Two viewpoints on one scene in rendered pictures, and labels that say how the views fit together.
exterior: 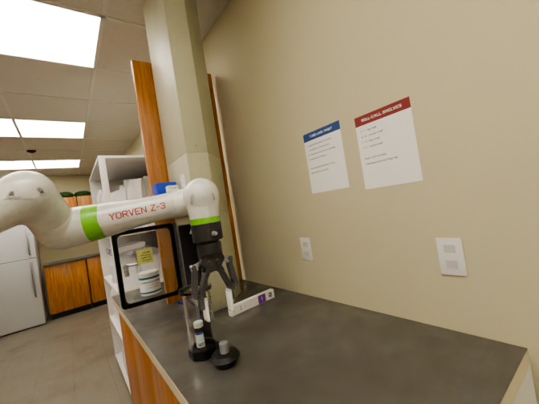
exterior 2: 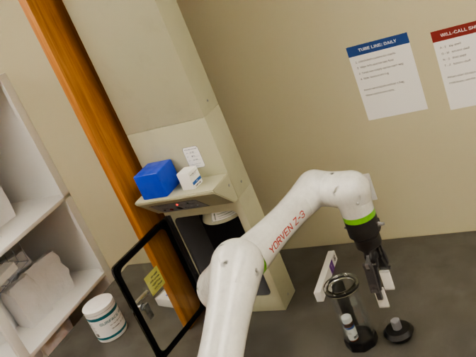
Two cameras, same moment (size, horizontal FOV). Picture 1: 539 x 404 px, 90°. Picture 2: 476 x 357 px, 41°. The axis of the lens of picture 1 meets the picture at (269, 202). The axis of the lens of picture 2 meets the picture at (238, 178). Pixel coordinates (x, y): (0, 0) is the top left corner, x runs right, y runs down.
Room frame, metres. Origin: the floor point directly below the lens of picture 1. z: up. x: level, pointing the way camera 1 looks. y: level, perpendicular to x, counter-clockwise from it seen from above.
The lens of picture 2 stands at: (-0.55, 1.01, 2.24)
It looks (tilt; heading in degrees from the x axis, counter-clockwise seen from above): 21 degrees down; 340
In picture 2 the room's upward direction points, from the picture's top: 23 degrees counter-clockwise
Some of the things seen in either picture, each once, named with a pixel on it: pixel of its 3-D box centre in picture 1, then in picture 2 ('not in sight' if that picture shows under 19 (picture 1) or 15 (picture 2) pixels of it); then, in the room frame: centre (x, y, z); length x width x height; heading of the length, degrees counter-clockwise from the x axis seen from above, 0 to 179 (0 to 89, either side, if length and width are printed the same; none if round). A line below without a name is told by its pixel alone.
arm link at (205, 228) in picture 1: (208, 232); (363, 224); (0.84, 0.20, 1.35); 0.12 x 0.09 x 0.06; 37
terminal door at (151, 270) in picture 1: (148, 264); (162, 289); (1.45, 0.69, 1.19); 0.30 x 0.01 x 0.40; 120
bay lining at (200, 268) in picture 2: (212, 252); (235, 236); (1.49, 0.35, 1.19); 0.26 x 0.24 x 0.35; 37
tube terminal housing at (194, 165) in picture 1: (208, 228); (222, 206); (1.49, 0.35, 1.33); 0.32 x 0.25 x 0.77; 37
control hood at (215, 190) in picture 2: not in sight; (185, 200); (1.38, 0.50, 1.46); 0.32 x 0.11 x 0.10; 37
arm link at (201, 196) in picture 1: (202, 200); (350, 194); (0.85, 0.21, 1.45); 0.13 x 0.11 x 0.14; 17
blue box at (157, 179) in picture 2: (164, 191); (157, 179); (1.44, 0.54, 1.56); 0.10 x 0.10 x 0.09; 37
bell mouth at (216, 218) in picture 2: not in sight; (222, 205); (1.46, 0.36, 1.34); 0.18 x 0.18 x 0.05
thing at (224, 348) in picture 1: (224, 353); (397, 328); (0.84, 0.21, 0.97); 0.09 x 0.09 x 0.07
